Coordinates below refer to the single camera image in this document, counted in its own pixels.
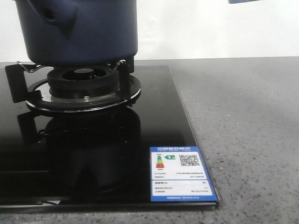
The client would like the dark blue cooking pot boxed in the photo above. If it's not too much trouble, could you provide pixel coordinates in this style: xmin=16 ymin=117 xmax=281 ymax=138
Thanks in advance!
xmin=15 ymin=0 xmax=138 ymax=67

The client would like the light blue ribbed cup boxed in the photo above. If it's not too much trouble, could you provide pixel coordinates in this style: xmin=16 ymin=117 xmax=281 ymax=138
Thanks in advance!
xmin=228 ymin=0 xmax=256 ymax=4

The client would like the black glass gas stove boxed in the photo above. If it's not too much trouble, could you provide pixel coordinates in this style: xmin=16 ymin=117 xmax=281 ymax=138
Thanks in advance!
xmin=0 ymin=66 xmax=219 ymax=213

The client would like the blue energy label sticker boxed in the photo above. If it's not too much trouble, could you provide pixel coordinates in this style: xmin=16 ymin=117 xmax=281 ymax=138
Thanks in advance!
xmin=149 ymin=146 xmax=218 ymax=203

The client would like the black right burner head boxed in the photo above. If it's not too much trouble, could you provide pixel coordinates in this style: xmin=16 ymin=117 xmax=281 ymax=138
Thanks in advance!
xmin=47 ymin=66 xmax=119 ymax=98

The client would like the black right pan support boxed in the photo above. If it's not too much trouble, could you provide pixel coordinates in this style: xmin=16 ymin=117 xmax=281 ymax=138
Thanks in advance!
xmin=5 ymin=58 xmax=141 ymax=113

